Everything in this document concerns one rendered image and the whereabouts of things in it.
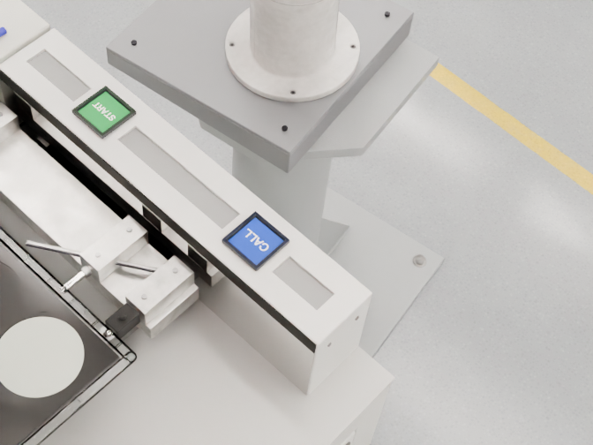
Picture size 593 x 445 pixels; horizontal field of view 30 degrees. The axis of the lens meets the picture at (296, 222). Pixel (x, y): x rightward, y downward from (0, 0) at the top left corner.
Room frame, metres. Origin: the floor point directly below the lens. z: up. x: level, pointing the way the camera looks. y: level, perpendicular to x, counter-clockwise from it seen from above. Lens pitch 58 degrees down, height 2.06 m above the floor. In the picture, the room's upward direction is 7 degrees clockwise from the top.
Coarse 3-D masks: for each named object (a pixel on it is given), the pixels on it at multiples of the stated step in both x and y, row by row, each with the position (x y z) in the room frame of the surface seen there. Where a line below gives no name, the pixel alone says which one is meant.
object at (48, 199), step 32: (0, 160) 0.78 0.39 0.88; (32, 160) 0.79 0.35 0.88; (0, 192) 0.74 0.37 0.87; (32, 192) 0.74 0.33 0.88; (64, 192) 0.74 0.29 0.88; (32, 224) 0.70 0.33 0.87; (64, 224) 0.70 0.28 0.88; (96, 224) 0.70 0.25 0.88; (64, 256) 0.66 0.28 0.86; (160, 256) 0.67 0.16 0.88; (96, 288) 0.63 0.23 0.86; (128, 288) 0.62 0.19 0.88; (192, 288) 0.63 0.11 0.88; (160, 320) 0.58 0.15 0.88
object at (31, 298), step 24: (0, 264) 0.62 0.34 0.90; (0, 288) 0.59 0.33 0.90; (24, 288) 0.59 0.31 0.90; (0, 312) 0.56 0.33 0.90; (24, 312) 0.56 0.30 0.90; (48, 312) 0.57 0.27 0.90; (0, 336) 0.53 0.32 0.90; (96, 336) 0.54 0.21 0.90; (96, 360) 0.51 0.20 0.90; (0, 384) 0.47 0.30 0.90; (72, 384) 0.48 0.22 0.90; (0, 408) 0.44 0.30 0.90; (24, 408) 0.45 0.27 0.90; (48, 408) 0.45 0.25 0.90; (0, 432) 0.42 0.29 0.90; (24, 432) 0.42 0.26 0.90
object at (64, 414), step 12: (120, 360) 0.52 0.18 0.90; (132, 360) 0.52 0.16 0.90; (108, 372) 0.50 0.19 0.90; (120, 372) 0.50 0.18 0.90; (96, 384) 0.48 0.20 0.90; (108, 384) 0.49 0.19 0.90; (84, 396) 0.47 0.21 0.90; (72, 408) 0.45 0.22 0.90; (48, 420) 0.44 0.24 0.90; (60, 420) 0.44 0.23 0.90; (36, 432) 0.42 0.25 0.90; (48, 432) 0.42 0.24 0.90; (24, 444) 0.40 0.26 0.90; (36, 444) 0.41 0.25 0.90
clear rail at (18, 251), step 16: (0, 240) 0.65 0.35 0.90; (16, 240) 0.66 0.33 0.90; (16, 256) 0.64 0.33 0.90; (32, 256) 0.64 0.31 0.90; (48, 272) 0.62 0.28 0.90; (64, 288) 0.60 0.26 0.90; (80, 304) 0.58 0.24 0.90; (96, 320) 0.56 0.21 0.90; (112, 336) 0.54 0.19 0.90; (128, 352) 0.53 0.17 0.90
